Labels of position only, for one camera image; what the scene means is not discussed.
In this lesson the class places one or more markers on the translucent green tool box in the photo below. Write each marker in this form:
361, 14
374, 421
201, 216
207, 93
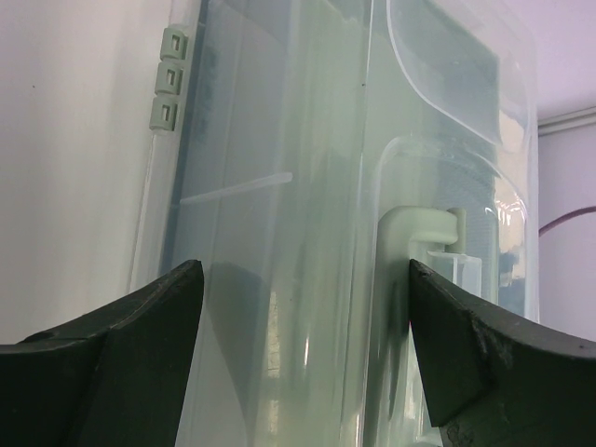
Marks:
304, 152

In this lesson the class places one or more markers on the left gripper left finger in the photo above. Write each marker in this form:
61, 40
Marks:
116, 376

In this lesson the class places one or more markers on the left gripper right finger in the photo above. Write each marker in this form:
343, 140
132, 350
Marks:
493, 378

